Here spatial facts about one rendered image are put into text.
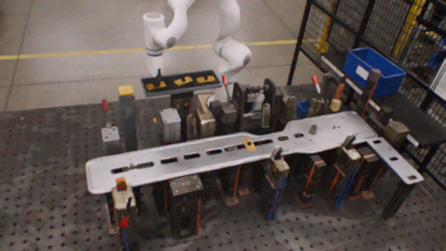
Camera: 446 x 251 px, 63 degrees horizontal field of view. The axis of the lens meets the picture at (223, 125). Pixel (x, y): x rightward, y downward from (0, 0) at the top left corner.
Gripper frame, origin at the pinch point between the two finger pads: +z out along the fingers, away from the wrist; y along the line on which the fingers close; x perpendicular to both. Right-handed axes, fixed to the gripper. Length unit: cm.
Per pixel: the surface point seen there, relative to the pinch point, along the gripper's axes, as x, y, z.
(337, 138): 74, 49, 19
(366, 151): 83, 60, 21
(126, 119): -15.4, 0.8, 17.3
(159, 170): -11.8, 36.9, 18.4
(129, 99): -13.1, 1.7, 5.7
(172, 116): 1.2, 18.2, 7.4
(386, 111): 104, 48, 11
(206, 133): 15.5, 23.5, 17.4
